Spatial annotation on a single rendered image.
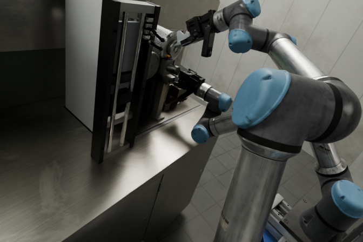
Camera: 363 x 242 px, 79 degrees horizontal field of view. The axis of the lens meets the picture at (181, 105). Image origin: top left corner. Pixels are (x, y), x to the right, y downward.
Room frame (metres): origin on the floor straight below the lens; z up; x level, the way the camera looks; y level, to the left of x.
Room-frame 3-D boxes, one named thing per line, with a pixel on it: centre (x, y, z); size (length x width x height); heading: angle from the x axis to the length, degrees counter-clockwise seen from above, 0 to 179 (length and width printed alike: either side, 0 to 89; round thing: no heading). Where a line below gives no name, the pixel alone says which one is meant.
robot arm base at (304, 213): (0.62, -0.67, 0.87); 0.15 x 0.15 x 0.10
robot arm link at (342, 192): (0.63, -0.67, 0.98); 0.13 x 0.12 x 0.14; 165
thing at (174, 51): (0.98, 0.10, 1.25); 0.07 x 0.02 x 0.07; 150
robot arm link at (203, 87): (0.93, -0.08, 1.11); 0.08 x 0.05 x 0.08; 150
